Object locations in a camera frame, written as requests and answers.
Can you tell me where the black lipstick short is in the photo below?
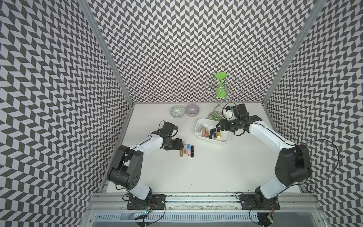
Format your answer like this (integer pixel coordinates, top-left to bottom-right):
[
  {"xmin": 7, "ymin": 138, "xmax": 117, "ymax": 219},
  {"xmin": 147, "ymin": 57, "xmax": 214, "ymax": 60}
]
[{"xmin": 213, "ymin": 128, "xmax": 217, "ymax": 139}]

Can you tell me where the white storage box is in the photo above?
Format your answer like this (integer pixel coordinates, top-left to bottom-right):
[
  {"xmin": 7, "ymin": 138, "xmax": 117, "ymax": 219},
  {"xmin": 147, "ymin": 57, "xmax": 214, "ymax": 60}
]
[{"xmin": 194, "ymin": 118, "xmax": 231, "ymax": 144}]

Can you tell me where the peach lipstick tube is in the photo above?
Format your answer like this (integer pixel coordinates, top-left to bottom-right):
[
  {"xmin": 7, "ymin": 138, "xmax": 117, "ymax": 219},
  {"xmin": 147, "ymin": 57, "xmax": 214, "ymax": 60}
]
[{"xmin": 202, "ymin": 126, "xmax": 206, "ymax": 138}]

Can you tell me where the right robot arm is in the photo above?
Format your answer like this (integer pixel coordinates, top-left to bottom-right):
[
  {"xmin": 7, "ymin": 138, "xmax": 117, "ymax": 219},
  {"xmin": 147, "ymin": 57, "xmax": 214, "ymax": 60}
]
[{"xmin": 216, "ymin": 115, "xmax": 313, "ymax": 201}]

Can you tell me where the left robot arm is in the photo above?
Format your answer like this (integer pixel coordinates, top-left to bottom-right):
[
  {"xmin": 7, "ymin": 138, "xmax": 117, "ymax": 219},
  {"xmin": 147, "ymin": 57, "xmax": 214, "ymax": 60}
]
[{"xmin": 106, "ymin": 130, "xmax": 183, "ymax": 201}]

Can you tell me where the blue pink lipstick tube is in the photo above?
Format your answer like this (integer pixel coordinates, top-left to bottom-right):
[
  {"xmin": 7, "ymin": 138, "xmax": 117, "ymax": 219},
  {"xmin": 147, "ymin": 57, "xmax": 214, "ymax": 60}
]
[{"xmin": 187, "ymin": 144, "xmax": 191, "ymax": 156}]

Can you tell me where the green patterned bowl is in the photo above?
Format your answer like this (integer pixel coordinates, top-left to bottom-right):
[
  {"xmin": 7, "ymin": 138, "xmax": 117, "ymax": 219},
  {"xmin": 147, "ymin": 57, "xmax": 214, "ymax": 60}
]
[{"xmin": 170, "ymin": 105, "xmax": 185, "ymax": 118}]

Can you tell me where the purple bowl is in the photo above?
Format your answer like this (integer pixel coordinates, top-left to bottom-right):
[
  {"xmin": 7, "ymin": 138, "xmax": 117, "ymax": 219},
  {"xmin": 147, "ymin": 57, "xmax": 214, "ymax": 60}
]
[{"xmin": 185, "ymin": 104, "xmax": 200, "ymax": 117}]

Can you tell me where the chrome jewelry stand green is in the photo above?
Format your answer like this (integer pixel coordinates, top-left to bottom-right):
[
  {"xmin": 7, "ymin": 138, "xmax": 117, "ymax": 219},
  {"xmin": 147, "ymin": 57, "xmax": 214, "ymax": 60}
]
[{"xmin": 207, "ymin": 72, "xmax": 242, "ymax": 121}]

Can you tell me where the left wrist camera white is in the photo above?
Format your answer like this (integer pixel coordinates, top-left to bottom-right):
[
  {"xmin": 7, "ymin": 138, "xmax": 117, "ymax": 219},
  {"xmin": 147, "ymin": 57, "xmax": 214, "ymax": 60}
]
[{"xmin": 159, "ymin": 121, "xmax": 179, "ymax": 137}]

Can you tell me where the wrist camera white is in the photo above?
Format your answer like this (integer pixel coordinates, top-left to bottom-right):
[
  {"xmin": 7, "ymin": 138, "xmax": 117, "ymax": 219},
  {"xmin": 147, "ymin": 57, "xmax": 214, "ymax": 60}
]
[
  {"xmin": 222, "ymin": 103, "xmax": 263, "ymax": 123},
  {"xmin": 159, "ymin": 121, "xmax": 179, "ymax": 137}
]

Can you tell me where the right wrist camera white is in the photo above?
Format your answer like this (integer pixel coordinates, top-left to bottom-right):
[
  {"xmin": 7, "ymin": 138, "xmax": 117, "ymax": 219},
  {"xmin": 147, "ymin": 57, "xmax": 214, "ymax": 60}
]
[{"xmin": 222, "ymin": 103, "xmax": 263, "ymax": 123}]

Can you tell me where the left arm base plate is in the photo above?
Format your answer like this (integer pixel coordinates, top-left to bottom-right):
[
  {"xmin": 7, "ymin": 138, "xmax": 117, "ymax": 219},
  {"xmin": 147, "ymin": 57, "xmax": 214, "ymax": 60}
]
[{"xmin": 127, "ymin": 194, "xmax": 166, "ymax": 211}]

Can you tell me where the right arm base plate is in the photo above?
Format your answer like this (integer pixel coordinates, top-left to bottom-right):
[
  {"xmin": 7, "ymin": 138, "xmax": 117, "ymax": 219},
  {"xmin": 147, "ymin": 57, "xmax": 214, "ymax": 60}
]
[{"xmin": 237, "ymin": 194, "xmax": 281, "ymax": 210}]

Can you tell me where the aluminium front rail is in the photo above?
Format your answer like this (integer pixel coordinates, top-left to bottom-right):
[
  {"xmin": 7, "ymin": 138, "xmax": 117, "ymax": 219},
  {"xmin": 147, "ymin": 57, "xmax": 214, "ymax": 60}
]
[{"xmin": 85, "ymin": 193, "xmax": 323, "ymax": 212}]

